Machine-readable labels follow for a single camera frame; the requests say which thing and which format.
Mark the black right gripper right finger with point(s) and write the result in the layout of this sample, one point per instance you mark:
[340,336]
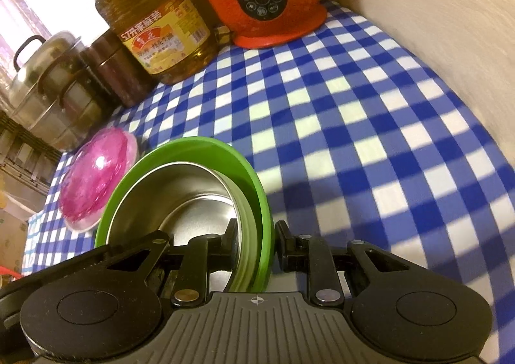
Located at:
[395,307]

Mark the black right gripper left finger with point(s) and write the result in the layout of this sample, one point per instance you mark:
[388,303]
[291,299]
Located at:
[110,309]

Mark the stainless steel bowl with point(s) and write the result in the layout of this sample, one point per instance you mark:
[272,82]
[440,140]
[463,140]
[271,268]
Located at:
[187,200]

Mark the green plastic bowl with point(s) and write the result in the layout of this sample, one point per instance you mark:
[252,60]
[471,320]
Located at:
[223,158]

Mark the white ceramic plate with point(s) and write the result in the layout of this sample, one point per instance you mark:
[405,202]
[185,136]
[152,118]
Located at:
[120,170]

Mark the blue white checkered tablecloth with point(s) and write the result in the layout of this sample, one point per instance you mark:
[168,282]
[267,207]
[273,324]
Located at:
[353,137]

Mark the stainless steel steamer pot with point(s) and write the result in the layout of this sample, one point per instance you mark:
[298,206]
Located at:
[55,95]

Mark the dark brown canister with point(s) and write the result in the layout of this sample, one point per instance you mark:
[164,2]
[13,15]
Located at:
[118,70]

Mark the cooking oil bottle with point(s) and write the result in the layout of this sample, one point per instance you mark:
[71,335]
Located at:
[169,38]

